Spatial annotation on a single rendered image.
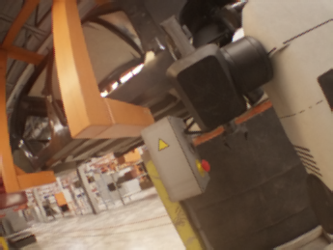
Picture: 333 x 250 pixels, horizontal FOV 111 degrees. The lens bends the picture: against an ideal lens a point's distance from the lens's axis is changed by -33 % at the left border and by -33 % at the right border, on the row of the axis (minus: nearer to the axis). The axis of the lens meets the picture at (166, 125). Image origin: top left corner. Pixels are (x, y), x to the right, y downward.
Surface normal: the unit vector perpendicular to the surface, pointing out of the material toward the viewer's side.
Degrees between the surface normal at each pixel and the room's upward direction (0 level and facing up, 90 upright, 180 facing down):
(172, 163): 90
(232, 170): 90
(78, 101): 90
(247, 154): 90
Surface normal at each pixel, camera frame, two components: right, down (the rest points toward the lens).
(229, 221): -0.35, -0.03
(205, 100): -0.11, 0.43
